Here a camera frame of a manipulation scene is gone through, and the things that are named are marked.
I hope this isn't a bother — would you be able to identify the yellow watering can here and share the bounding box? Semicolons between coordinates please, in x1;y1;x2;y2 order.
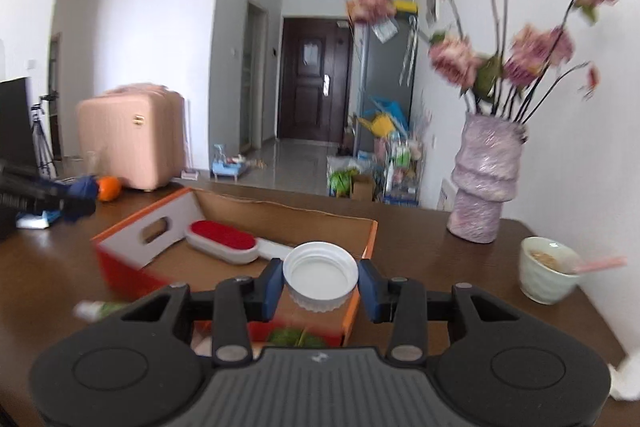
361;112;401;138

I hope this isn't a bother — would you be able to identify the clear drinking glass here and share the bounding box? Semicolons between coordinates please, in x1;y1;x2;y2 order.
80;150;101;178

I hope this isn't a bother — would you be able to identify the wire storage rack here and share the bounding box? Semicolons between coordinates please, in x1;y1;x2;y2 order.
375;132;426;208

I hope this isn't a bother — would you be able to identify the pink suitcase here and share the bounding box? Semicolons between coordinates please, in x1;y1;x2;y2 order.
76;83;186;192

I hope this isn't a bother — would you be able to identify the orange fruit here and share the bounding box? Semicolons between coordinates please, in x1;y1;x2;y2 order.
96;177;123;202

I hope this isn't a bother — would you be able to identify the dark brown entrance door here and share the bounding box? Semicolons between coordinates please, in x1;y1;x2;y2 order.
276;17;353;142

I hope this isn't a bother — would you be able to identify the white plastic jar lid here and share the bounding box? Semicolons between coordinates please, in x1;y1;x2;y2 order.
282;241;361;314

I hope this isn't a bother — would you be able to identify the small brown cardboard box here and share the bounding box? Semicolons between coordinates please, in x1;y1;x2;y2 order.
351;174;376;202

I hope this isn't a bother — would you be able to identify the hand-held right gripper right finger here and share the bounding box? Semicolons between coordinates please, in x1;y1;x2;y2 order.
358;258;521;365

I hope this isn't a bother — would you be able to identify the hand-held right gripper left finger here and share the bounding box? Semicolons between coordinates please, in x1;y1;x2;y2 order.
120;258;285;368

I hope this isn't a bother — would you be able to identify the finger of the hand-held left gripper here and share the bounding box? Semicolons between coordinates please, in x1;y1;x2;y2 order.
0;160;99;200
0;192;97;224

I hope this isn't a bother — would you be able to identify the pink spoon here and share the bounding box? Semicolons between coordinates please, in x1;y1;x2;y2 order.
570;256;628;275

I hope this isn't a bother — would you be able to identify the crumpled white tissue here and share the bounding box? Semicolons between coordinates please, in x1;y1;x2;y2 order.
607;349;640;403

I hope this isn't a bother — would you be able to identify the red cardboard box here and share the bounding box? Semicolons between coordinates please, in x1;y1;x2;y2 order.
91;187;379;350

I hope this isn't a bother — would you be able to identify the small blue toy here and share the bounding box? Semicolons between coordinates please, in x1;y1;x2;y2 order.
211;144;251;182

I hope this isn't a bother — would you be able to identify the light blue tissue box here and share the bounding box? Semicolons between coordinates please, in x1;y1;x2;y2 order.
15;211;63;230

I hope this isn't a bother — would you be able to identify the pink textured vase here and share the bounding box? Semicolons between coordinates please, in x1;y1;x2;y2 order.
446;111;530;244

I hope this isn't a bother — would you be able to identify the red and white lint brush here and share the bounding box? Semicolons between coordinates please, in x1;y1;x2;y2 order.
185;220;296;266

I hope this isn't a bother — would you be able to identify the grey refrigerator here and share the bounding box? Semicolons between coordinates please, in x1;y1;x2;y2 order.
357;0;418;142

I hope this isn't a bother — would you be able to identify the bunch of dried pink roses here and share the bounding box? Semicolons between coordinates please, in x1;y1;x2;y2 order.
346;0;621;125

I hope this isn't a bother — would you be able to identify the green plastic bag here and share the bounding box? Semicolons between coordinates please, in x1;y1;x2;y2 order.
327;157;373;198

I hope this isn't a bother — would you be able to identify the pale green ceramic bowl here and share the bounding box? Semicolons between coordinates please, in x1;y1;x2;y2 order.
518;236;583;306

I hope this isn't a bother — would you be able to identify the green and white tube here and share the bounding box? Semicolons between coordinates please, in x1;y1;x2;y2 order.
74;300;132;322

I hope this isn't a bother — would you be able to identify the blue bag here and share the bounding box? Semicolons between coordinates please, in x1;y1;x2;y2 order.
370;96;408;128

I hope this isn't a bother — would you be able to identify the black tripod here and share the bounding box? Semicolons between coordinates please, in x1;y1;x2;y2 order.
29;94;58;180

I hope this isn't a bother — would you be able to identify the paper sheet on refrigerator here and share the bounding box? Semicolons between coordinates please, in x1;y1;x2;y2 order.
372;19;401;44

